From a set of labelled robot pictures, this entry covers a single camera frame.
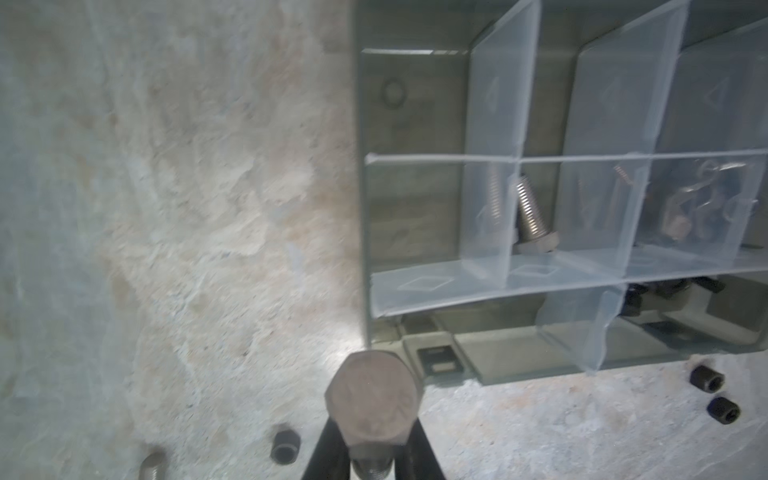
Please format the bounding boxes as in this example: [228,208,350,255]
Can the silver wing nuts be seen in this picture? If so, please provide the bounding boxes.
[658,157,754,244]

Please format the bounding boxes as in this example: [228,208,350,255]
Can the black wing nut pair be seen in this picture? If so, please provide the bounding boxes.
[620,276,725,317]

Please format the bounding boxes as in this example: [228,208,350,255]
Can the silver bolt in box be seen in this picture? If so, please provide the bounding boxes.
[516,174,559,255]

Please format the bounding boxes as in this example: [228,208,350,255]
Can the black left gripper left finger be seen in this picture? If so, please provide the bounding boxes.
[301,418,351,480]

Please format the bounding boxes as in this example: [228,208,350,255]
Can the grey compartment organizer box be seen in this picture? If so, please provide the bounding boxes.
[353,1,767,385]

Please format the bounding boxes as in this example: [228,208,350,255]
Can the silver spacer cluster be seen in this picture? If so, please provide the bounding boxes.
[138,451,168,480]

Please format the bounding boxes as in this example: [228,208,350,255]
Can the silver hex bolt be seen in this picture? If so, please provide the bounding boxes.
[325,350,423,479]

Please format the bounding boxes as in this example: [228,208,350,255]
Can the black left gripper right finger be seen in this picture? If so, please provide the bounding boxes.
[394,419,446,480]

